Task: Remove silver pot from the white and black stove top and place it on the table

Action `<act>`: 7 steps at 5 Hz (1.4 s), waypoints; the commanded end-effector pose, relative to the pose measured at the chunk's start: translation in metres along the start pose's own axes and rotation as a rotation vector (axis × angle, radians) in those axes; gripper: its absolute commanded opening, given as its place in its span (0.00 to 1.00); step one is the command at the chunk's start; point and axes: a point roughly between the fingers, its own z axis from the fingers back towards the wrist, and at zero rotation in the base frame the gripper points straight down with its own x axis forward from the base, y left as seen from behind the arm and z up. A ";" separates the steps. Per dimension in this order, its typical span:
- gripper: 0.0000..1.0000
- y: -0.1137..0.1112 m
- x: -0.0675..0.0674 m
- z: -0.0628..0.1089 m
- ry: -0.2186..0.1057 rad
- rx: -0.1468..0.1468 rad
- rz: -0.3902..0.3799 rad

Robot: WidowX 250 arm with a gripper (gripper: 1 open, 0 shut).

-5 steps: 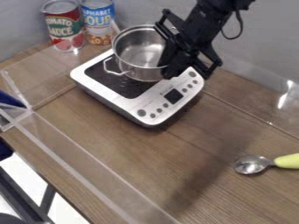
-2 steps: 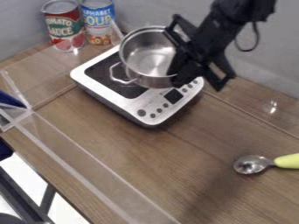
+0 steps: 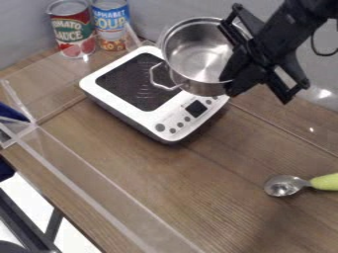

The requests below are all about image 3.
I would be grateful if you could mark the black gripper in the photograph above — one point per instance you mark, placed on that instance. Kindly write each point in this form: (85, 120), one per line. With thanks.
(263, 53)

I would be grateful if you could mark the silver metal pot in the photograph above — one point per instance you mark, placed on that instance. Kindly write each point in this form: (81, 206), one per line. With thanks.
(195, 51)

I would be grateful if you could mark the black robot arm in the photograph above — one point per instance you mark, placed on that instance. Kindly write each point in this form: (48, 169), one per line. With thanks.
(311, 13)

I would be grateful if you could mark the white and black stove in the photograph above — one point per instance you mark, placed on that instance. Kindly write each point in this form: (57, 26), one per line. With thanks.
(166, 115)

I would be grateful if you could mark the alphabet soup can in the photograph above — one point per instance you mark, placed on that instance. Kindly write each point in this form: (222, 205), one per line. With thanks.
(111, 15)

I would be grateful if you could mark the tomato sauce can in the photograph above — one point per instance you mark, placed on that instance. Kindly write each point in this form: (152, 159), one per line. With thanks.
(72, 27)

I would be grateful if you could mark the clear acrylic barrier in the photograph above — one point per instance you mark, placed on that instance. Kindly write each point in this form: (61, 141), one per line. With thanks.
(123, 192)

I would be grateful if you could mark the spoon with yellow handle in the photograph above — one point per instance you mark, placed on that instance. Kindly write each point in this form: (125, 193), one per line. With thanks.
(284, 185)

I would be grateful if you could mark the black metal table frame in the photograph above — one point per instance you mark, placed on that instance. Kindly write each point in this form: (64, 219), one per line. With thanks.
(36, 241)

